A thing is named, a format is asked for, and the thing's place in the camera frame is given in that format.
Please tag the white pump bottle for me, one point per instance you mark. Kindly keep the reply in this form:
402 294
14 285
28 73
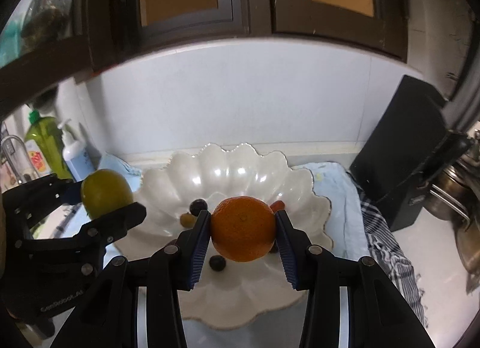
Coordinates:
77 160

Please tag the green dish soap bottle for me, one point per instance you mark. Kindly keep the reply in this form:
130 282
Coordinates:
45 138

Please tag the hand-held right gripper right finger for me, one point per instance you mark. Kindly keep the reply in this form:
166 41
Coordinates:
287 256

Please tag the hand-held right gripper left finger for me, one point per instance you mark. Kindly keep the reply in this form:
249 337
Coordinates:
198 252

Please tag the teal plastic bag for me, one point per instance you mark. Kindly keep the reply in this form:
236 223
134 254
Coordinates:
7 44

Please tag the stainless steel pot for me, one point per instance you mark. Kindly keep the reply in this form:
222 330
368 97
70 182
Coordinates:
450 187

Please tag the light blue towel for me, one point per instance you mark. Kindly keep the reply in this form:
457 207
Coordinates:
337 190

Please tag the white scalloped bowl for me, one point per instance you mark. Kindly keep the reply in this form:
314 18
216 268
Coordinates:
232 175

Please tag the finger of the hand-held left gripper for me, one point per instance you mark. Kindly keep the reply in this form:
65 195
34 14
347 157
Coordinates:
48 187
112 220

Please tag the metal faucet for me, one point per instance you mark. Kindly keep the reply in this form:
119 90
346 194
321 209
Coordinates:
11 142

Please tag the dark plastic bag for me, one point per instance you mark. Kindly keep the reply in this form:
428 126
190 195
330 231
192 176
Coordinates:
48 7

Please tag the shiny metal cookware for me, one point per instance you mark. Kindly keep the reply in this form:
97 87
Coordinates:
468 254

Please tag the dark grape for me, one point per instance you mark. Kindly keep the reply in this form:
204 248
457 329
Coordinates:
217 263
198 205

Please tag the orange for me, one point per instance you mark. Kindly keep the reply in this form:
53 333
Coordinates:
243 228

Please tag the small red fruit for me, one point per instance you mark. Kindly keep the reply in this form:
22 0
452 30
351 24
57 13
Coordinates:
278 205

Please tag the small yellow-brown fruit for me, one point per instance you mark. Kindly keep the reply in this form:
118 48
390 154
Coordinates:
185 220

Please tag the checkered cloth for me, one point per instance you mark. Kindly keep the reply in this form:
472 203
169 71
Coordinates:
386 250

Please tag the green citrus fruit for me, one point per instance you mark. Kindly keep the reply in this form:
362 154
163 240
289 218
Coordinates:
107 192

